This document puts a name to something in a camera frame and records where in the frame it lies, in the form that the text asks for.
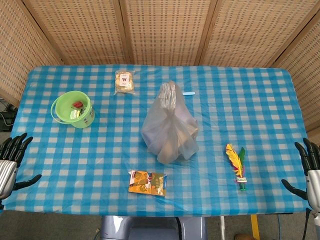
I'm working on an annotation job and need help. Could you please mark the translucent plastic bag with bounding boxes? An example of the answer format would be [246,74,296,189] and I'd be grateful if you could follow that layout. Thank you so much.
[140,80,200,165]

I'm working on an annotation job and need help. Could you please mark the colourful feather shuttlecock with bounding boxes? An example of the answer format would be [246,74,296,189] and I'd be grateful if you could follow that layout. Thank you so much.
[225,143,249,192]

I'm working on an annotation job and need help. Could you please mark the woven bamboo folding screen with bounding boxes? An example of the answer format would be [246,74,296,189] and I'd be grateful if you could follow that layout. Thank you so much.
[0,0,320,145]

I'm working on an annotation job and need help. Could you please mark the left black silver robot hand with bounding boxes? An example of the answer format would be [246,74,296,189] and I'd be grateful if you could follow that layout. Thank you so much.
[0,132,43,200]

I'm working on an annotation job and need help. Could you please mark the shiny foil wrapper in bucket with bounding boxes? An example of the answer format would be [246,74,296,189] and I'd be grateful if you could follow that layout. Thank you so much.
[69,108,82,120]

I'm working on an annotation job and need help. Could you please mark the black cables on floor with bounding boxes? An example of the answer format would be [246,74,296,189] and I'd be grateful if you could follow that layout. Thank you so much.
[0,98,18,132]

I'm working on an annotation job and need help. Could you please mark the clear cookie packet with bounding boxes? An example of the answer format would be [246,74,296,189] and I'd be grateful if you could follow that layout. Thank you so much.
[114,70,136,96]

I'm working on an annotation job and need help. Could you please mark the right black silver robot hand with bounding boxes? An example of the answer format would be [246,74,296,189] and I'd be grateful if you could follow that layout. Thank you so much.
[281,137,320,210]

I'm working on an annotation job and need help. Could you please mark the orange yellow snack packet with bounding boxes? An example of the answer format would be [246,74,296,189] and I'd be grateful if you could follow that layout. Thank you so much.
[128,170,168,197]

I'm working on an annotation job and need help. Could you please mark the yellow floor tape strip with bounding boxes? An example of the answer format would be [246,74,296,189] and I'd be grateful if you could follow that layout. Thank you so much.
[250,214,260,237]

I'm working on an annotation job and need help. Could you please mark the green plastic bucket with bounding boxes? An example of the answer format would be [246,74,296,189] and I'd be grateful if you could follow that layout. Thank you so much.
[50,90,96,129]

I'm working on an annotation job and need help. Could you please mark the blue white checkered tablecloth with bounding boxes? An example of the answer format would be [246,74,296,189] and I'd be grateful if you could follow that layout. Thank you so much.
[0,64,313,217]

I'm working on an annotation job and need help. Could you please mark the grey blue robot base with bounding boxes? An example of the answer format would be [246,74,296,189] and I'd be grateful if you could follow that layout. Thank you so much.
[99,215,208,240]

